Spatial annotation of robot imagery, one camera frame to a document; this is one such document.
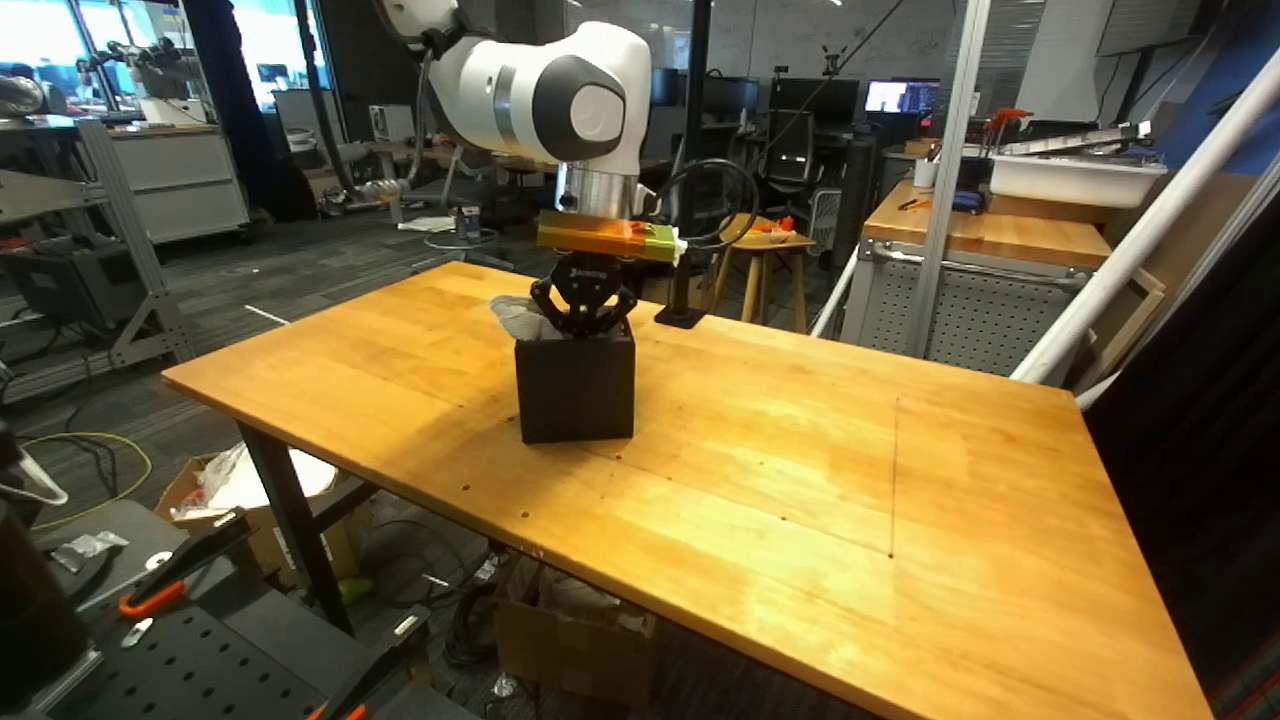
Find grey aluminium pole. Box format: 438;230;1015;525
909;0;999;359

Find orange-handled tool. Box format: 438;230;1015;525
116;509;254;627

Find black office chair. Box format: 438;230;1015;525
760;100;829;215

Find computer monitor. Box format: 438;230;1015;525
859;76;945;119

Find cardboard box with white bag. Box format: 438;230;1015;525
154;442;342;579

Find small cardboard box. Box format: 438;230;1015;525
490;586;666;711

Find clear plastic bag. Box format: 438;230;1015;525
48;528;130;579

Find round wooden stool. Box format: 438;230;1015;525
711;210;821;336

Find white storage bin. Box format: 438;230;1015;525
988;141;1176;212

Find black perforated plate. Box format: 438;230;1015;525
51;586;483;720

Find yellow-green orange wrist camera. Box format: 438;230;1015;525
533;215;693;269

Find grey metal shelving rack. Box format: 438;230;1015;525
0;118;193;404

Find orange yellow toy pieces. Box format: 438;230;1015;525
733;212;803;244

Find blue board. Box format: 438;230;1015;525
1157;3;1280;175

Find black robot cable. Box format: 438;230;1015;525
654;156;762;258

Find black pole stand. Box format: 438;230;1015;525
654;0;711;334

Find black table leg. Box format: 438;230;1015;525
235;419;358;641

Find red tool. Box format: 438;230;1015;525
977;105;1037;141

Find yellow floor cable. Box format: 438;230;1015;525
16;427;160;538

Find white pole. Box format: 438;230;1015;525
1071;163;1280;414
1006;47;1280;394

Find white cabinet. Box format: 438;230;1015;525
112;124;254;247

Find black perforated box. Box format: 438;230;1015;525
511;317;639;448

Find thin white tube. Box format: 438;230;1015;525
807;242;869;341

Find person's dark clothed leg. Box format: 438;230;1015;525
0;497;93;718

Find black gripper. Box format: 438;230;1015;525
526;258;645;341

